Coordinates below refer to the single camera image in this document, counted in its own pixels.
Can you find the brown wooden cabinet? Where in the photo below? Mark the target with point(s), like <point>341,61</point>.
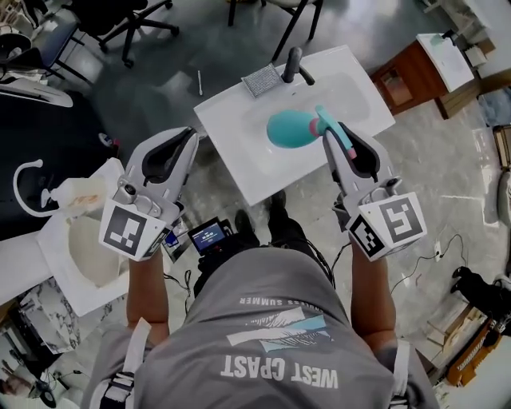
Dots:
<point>415,68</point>

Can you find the clear soap pump bottle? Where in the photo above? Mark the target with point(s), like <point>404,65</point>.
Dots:
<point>80,193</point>

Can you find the small white stick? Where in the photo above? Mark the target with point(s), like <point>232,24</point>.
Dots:
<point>199,82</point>

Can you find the white rectangular sink basin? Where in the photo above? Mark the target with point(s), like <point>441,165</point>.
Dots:
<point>60,259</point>

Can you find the white curved faucet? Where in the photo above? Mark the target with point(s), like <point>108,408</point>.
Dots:
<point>15,187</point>

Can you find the white marble slab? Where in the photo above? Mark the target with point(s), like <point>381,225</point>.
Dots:
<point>60,319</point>

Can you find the white basin top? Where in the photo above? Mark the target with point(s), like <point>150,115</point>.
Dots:
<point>447,60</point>

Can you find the person's grey printed t-shirt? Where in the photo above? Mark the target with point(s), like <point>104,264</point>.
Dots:
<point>259,339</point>

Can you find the blue seat chair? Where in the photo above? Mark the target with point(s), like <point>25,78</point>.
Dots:
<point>56,44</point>

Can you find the black cabinet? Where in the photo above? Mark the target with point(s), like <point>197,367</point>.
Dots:
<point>40,140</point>

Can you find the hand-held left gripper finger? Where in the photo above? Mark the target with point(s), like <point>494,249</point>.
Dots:
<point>181,175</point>
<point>137,156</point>

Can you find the white basin table dark frame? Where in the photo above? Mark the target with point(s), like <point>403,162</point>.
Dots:
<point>239,160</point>

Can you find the black faucet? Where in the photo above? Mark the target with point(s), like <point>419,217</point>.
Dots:
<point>293,64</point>

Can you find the person's left forearm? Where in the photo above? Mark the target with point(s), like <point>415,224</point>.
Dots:
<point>145,291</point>

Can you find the person's right black shoe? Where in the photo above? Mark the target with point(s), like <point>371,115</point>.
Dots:
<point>278,201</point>

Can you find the person's black shoe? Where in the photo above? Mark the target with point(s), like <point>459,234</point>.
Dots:
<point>245,225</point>
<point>278,201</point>

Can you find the person's right forearm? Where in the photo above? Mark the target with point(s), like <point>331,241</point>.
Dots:
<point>371,299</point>

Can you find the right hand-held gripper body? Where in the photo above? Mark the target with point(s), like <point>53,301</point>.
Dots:
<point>399,223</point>

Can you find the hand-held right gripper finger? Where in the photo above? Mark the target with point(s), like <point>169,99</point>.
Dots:
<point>341,171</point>
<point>379,160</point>

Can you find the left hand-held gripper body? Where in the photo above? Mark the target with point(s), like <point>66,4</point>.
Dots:
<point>121,229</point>

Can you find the small white power strip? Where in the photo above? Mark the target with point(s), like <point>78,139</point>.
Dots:
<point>439,251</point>

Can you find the black office chair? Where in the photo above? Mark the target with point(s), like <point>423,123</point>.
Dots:
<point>100,16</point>

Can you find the person's dark shorts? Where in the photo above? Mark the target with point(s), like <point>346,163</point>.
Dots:
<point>303,243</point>

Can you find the teal spray bottle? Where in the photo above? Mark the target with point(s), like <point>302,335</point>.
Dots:
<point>287,128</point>

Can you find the grey mesh pad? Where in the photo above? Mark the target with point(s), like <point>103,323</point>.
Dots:
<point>260,80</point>

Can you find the beige round bowl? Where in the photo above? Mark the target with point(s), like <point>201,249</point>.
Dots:
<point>92,251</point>

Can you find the person's left black shoe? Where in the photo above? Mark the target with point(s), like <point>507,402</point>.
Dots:
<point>245,225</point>

